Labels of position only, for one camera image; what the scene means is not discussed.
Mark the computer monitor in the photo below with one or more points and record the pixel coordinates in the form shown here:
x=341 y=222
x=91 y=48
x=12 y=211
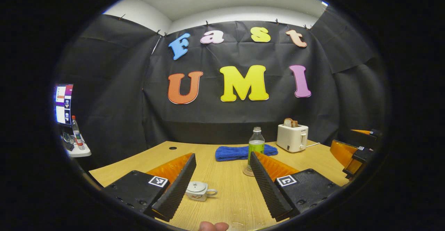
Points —
x=64 y=104

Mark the blue towel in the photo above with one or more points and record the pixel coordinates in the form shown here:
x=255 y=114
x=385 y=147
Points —
x=231 y=153

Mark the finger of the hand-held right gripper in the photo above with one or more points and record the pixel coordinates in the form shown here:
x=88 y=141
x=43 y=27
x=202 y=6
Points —
x=361 y=156
x=373 y=132

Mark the round brown coaster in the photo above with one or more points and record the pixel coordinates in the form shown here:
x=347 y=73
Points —
x=247 y=172

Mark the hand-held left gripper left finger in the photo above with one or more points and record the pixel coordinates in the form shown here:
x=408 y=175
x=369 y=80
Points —
x=174 y=192

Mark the white side table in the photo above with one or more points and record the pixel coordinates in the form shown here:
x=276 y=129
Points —
x=80 y=152

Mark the white toaster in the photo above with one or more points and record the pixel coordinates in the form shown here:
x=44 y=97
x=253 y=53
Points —
x=291 y=139

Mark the red cap clear bottle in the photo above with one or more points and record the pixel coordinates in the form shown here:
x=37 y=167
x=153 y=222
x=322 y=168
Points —
x=78 y=135

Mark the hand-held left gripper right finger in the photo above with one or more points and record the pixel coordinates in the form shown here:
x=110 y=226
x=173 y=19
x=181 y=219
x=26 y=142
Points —
x=267 y=189

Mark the bread slice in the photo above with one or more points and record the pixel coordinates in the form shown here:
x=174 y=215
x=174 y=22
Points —
x=290 y=122

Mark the white teacup lid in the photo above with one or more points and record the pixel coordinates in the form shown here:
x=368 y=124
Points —
x=197 y=187

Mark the green label water bottle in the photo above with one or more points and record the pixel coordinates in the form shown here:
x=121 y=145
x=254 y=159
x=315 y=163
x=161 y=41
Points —
x=256 y=146

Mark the white teacup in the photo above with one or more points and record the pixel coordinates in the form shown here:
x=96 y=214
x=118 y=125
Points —
x=198 y=195

